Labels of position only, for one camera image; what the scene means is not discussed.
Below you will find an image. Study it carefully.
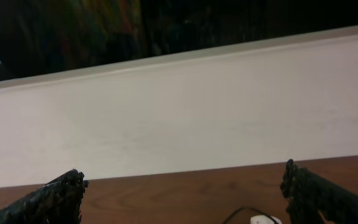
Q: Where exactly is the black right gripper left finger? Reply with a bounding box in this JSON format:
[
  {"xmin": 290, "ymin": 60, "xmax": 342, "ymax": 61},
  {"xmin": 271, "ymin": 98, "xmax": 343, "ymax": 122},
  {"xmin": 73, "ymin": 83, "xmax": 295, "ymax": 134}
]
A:
[{"xmin": 0, "ymin": 169, "xmax": 89, "ymax": 224}]

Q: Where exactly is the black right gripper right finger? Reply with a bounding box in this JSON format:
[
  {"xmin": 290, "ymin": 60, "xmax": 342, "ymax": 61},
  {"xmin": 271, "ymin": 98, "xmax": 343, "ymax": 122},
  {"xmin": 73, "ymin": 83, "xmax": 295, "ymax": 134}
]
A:
[{"xmin": 280, "ymin": 159, "xmax": 358, "ymax": 224}]

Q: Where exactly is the black charging cable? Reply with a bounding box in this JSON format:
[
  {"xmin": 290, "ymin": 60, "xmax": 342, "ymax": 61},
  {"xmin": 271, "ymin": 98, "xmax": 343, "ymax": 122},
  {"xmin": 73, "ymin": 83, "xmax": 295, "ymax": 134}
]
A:
[{"xmin": 221, "ymin": 206, "xmax": 281, "ymax": 224}]

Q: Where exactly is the white USB charger plug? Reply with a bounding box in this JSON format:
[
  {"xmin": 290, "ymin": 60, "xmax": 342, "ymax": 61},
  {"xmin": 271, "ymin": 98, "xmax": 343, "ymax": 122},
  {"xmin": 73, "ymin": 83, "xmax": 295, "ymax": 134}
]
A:
[{"xmin": 250, "ymin": 215, "xmax": 282, "ymax": 224}]

